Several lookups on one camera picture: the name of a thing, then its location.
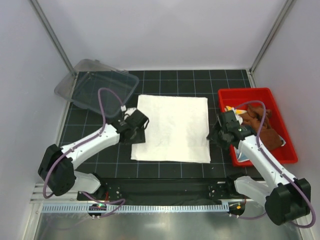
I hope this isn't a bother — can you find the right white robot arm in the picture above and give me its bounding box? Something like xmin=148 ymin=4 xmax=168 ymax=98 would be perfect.
xmin=207 ymin=111 xmax=316 ymax=226

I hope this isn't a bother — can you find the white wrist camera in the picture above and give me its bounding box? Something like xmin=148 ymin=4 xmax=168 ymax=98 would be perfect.
xmin=125 ymin=107 xmax=137 ymax=116
xmin=232 ymin=107 xmax=245 ymax=123

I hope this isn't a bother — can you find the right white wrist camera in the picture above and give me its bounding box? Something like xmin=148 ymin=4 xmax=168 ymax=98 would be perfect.
xmin=232 ymin=107 xmax=245 ymax=123

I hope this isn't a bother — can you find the blue white cloth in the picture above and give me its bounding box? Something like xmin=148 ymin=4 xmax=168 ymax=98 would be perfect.
xmin=234 ymin=136 xmax=286 ymax=163

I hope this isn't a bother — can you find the white towel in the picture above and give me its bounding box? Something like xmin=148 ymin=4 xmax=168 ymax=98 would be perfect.
xmin=131 ymin=94 xmax=211 ymax=164

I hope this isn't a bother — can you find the aluminium rail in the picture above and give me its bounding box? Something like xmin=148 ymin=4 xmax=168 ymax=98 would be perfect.
xmin=30 ymin=183 xmax=78 ymax=203

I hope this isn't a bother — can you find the clear plastic container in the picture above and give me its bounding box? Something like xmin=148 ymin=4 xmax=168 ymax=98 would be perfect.
xmin=54 ymin=59 xmax=140 ymax=119

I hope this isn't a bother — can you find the slotted cable duct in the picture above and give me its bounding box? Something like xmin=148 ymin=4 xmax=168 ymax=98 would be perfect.
xmin=41 ymin=203 xmax=229 ymax=214

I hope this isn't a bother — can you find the right aluminium frame post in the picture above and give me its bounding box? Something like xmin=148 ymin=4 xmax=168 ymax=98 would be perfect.
xmin=249 ymin=0 xmax=297 ymax=75

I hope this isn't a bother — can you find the red plastic bin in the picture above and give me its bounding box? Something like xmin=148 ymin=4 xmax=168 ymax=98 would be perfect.
xmin=218 ymin=87 xmax=298 ymax=164

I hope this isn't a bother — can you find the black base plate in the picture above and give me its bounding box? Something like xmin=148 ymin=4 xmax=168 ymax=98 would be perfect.
xmin=76 ymin=177 xmax=256 ymax=202

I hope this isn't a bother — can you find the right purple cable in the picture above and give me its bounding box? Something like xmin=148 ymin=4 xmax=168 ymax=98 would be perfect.
xmin=233 ymin=100 xmax=316 ymax=229

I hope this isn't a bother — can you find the colourful patterned cloth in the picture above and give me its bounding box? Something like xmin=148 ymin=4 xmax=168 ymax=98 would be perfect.
xmin=224 ymin=105 xmax=247 ymax=115

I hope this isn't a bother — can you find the left aluminium frame post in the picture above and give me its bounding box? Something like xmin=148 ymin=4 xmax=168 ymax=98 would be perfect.
xmin=28 ymin=0 xmax=77 ymax=78

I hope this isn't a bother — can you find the aluminium frame post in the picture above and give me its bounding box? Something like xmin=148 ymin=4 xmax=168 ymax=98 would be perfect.
xmin=28 ymin=0 xmax=77 ymax=78
xmin=249 ymin=0 xmax=297 ymax=75

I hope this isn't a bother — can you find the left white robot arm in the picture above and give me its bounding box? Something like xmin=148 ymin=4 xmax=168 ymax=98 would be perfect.
xmin=38 ymin=109 xmax=150 ymax=200

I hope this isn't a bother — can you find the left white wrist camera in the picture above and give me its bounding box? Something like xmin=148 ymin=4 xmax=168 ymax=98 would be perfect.
xmin=125 ymin=107 xmax=137 ymax=116

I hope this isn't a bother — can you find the brown towel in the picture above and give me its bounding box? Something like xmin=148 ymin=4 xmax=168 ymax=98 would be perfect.
xmin=239 ymin=104 xmax=282 ymax=151

